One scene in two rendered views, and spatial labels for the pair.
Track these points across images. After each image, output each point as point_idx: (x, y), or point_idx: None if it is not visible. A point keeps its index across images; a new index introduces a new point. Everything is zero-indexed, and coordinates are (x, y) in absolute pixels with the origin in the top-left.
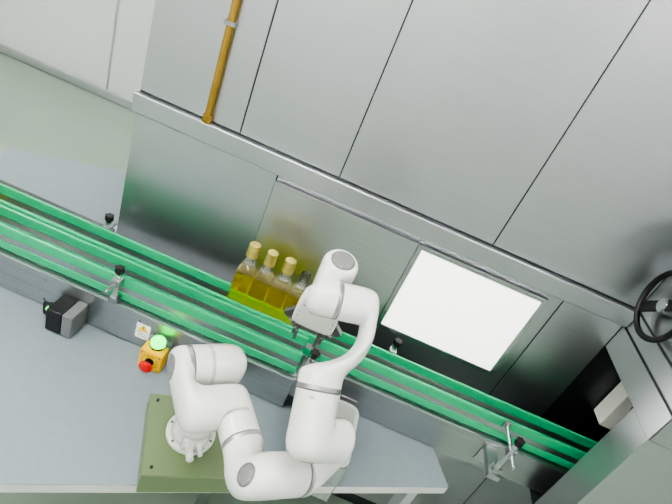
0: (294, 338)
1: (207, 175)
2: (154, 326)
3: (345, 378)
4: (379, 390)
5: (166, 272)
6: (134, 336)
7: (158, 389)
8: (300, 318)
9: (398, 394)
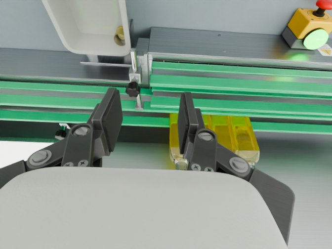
0: (183, 94)
1: (316, 231)
2: (320, 57)
3: (97, 79)
4: (58, 80)
5: (320, 118)
6: (326, 43)
7: None
8: (235, 246)
9: (36, 83)
